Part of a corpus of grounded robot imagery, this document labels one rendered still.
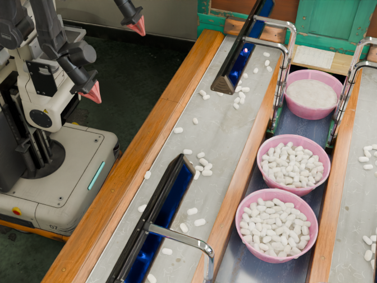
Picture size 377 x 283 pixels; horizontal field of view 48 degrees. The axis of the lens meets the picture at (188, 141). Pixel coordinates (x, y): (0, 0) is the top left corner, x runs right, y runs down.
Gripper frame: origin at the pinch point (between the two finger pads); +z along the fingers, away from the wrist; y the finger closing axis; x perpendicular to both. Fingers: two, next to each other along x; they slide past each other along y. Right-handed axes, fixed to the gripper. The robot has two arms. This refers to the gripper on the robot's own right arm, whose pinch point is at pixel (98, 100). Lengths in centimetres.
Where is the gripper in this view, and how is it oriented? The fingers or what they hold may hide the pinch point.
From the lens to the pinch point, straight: 148.9
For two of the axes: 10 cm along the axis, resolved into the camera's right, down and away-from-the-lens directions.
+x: -8.4, 1.3, 5.2
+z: 4.5, 6.9, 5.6
